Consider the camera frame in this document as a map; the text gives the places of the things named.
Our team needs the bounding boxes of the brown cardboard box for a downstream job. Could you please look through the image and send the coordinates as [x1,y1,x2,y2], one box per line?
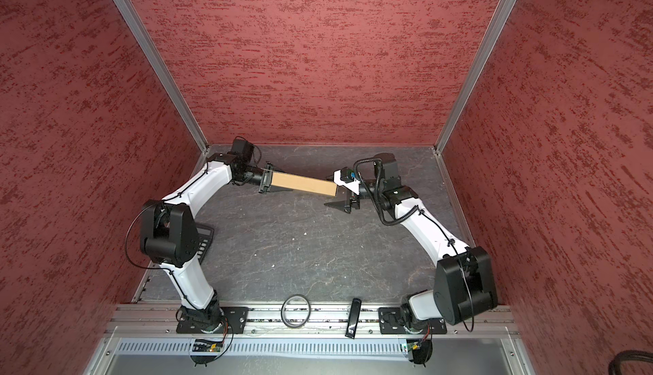
[270,171,338,197]

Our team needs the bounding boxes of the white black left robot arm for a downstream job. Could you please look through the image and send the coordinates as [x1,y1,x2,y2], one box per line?
[134,136,270,334]

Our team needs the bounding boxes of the black cable ring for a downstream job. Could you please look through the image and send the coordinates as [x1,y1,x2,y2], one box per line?
[280,294,312,329]

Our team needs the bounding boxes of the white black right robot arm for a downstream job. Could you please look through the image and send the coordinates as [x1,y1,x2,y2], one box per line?
[327,153,499,332]

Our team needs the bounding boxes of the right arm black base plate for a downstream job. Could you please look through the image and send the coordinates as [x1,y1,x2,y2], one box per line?
[378,305,447,335]

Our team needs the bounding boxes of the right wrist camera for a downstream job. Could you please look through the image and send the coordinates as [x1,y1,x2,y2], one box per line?
[333,167,361,195]

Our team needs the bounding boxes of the aluminium corner post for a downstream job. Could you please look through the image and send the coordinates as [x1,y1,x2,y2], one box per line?
[435,0,517,157]
[112,0,209,154]

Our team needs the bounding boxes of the black rectangular remote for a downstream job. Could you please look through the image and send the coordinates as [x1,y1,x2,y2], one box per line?
[345,298,362,339]

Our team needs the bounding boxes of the left rear aluminium corner post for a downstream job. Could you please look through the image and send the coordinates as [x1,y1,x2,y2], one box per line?
[112,0,209,154]

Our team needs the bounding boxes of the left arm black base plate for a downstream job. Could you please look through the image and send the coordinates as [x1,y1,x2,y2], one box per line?
[176,306,250,336]

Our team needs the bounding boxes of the right rear aluminium corner post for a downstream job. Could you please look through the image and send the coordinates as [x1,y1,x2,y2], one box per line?
[435,0,517,157]

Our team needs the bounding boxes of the black desk calculator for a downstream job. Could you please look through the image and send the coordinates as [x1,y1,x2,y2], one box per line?
[196,224,215,264]

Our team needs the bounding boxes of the aluminium front frame rail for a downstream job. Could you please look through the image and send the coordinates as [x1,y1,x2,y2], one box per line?
[105,300,521,339]

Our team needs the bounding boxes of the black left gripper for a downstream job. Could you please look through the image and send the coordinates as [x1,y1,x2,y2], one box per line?
[235,161,292,194]

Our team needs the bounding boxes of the black cable bottom right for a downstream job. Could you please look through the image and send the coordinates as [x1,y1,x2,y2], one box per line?
[608,350,653,375]

